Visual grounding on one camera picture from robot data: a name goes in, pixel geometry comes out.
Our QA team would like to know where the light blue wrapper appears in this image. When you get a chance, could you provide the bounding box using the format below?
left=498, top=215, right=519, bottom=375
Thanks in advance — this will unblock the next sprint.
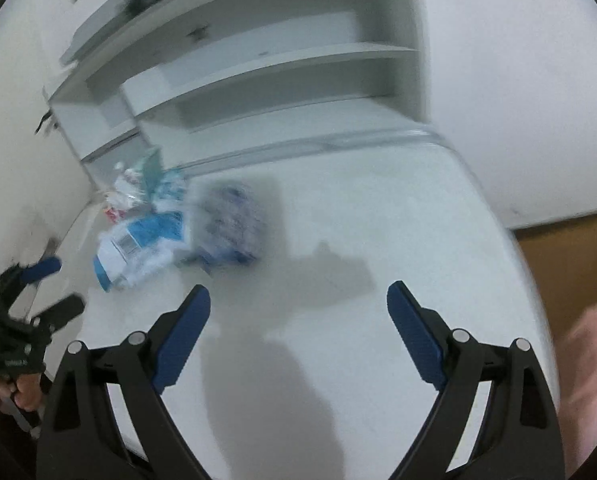
left=151, top=170, right=187, bottom=212

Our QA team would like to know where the person's left hand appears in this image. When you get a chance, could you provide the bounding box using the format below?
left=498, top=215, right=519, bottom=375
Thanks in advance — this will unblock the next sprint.
left=0, top=371, right=45, bottom=414

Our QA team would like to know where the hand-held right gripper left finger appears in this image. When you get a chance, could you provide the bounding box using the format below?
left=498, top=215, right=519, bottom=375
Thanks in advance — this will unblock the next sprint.
left=36, top=284, right=212, bottom=480

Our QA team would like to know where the red and white wrapper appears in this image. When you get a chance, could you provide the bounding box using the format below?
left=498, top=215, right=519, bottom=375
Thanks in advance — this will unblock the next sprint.
left=101, top=192, right=130, bottom=224

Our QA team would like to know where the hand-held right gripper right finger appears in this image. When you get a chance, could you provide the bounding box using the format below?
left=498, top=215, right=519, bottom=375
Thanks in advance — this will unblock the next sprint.
left=386, top=281, right=566, bottom=480

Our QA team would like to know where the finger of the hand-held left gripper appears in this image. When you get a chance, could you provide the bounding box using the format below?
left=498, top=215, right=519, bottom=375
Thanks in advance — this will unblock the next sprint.
left=30, top=295, right=86, bottom=334
left=0, top=256, right=62, bottom=311

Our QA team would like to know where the white shelf unit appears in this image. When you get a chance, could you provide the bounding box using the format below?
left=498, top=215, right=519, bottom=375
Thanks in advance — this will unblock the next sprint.
left=43, top=0, right=430, bottom=196

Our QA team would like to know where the crumpled clear plastic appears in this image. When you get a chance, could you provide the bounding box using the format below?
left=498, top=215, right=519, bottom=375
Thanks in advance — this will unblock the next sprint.
left=110, top=162, right=144, bottom=202

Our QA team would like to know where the blue and white packet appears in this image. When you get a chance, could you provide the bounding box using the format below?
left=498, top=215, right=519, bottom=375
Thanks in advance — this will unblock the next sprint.
left=92, top=210, right=187, bottom=292

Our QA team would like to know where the blue print wrapper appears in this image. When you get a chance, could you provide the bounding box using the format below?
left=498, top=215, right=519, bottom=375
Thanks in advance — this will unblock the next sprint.
left=185, top=182, right=270, bottom=269

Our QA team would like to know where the teal packet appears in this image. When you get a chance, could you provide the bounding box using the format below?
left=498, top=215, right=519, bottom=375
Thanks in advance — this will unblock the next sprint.
left=141, top=150, right=165, bottom=192

